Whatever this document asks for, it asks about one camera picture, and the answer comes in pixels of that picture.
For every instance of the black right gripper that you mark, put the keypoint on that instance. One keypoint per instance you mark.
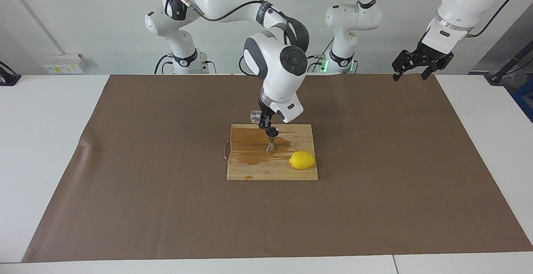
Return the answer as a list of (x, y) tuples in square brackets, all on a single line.
[(264, 108)]

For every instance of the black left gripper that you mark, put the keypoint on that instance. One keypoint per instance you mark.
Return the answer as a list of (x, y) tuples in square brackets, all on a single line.
[(433, 55)]

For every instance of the small clear glass cup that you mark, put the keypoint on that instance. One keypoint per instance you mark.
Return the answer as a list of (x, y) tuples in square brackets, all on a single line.
[(254, 117)]

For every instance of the steel double jigger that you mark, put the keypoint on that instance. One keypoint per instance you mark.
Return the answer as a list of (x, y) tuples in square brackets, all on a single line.
[(271, 145)]

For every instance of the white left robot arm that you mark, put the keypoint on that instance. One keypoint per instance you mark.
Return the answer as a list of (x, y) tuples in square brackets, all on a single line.
[(354, 16)]

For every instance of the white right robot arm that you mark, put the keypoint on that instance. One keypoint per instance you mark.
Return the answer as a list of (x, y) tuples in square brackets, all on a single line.
[(275, 70)]

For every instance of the wooden cutting board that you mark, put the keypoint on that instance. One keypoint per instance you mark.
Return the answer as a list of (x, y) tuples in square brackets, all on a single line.
[(258, 168)]

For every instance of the yellow lemon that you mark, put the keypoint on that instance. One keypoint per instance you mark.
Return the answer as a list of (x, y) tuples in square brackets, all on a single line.
[(302, 160)]

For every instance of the black tripod stand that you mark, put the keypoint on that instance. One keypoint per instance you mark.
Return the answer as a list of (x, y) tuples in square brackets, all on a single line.
[(495, 78)]

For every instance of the brown paper table mat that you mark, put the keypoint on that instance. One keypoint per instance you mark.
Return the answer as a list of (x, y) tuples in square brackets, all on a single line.
[(208, 215)]

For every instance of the blue plastic crate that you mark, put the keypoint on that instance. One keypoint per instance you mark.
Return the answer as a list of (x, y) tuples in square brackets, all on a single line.
[(526, 97)]

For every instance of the white wall socket box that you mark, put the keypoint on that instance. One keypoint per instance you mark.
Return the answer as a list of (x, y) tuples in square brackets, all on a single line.
[(64, 63)]

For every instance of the black clamp mount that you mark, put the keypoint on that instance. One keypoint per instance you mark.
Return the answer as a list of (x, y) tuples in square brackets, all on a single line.
[(9, 79)]

